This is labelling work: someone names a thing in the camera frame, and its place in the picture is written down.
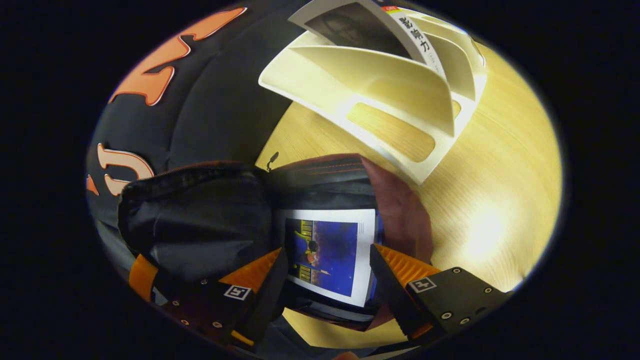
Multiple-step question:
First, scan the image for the white bookshelf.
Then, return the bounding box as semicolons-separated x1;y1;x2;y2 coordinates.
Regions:
258;5;489;186

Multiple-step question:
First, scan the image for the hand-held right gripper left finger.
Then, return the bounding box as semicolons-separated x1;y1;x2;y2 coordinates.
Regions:
162;247;290;351

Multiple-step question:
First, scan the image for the grey cover book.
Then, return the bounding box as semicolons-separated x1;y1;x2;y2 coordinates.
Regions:
288;0;449;80

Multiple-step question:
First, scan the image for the blue cover book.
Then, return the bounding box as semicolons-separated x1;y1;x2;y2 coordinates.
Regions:
276;208;384;309

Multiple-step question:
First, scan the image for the maroon schoolbag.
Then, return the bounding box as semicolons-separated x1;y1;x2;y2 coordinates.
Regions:
117;153;435;334

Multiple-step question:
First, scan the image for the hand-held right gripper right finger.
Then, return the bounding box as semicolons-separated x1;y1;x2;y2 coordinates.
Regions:
368;243;514;344

